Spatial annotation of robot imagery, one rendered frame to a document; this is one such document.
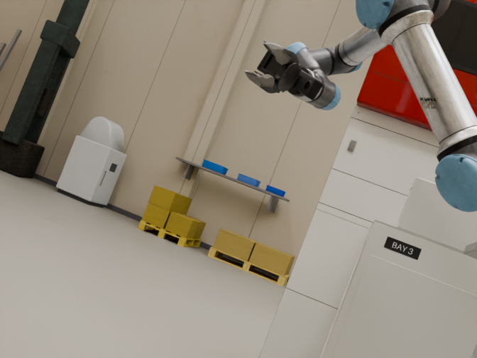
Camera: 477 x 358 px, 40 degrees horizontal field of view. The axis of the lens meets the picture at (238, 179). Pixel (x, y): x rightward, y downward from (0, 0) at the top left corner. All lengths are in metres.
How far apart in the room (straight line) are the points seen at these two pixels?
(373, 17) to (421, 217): 0.57
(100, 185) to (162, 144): 1.26
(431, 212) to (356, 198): 0.66
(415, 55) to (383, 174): 1.05
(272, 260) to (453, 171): 7.68
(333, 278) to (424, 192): 0.72
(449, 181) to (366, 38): 0.52
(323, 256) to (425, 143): 0.54
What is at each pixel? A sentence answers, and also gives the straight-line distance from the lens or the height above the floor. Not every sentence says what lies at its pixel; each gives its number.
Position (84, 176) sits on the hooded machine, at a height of 0.36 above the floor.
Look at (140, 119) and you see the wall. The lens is 10.83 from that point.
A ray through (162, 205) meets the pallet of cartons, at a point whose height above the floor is 0.41.
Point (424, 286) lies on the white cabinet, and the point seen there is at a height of 0.70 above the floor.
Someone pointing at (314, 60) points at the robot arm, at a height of 1.15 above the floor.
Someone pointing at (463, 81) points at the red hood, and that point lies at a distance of 2.43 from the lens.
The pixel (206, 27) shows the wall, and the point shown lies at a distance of 10.92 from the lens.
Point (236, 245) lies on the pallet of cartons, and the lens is 8.98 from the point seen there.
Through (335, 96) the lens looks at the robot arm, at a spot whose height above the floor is 1.07.
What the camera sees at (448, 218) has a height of 0.89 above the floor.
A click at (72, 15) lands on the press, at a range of 10.80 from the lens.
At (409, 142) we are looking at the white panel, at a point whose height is 1.15.
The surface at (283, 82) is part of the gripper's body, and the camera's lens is 1.56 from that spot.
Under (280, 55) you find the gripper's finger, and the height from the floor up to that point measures 1.07.
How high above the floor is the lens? 0.71
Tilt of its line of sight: 3 degrees up
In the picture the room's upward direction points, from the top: 21 degrees clockwise
